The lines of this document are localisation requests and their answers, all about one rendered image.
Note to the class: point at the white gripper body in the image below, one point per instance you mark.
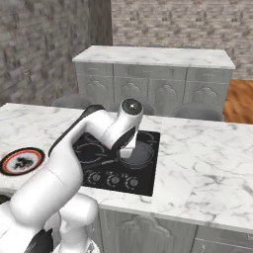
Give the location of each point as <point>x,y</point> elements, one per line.
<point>127,152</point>

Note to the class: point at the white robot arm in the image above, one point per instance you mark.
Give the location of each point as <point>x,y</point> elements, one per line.
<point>49,184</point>

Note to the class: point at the dark round pan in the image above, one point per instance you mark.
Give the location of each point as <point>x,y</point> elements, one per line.
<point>145,154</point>

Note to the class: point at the black hob knob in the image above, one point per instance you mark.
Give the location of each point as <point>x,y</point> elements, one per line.
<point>132,182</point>
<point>95,177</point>
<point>114,180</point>

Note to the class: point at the black hob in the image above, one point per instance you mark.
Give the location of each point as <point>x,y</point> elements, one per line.
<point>146,179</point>

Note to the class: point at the grey round stool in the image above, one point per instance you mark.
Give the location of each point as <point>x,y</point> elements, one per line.
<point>198,112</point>
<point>70,101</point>

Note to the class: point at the grey island cupboard run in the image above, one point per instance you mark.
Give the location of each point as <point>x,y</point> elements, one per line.
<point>154,75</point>

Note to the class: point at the grey cupboard door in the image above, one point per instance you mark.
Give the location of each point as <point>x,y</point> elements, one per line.
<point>148,234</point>

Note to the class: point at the black red white plate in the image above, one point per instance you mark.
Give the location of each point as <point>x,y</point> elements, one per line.
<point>36,158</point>

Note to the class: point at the grey drawer front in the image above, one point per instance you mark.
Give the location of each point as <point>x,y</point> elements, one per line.
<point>224,242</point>

